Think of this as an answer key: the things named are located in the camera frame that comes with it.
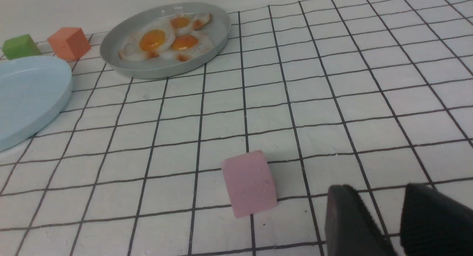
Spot large fried egg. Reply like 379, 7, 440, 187
118, 19, 176, 61

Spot rear fried egg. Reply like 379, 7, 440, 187
170, 13, 212, 36

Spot white checkered tablecloth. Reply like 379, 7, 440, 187
0, 0, 473, 256

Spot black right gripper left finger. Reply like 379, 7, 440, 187
325, 185, 397, 256

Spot green foam cube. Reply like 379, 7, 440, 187
2, 34, 42, 60

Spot middle fried egg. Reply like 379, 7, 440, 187
159, 31, 214, 62

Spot pink foam cube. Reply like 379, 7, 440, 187
221, 150, 278, 218

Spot light blue plate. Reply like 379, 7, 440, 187
0, 56, 73, 151

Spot orange foam cube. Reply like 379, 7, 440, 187
47, 27, 91, 61

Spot grey plate with eggs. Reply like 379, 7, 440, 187
100, 2, 231, 79

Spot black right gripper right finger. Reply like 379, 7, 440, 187
400, 184, 473, 256

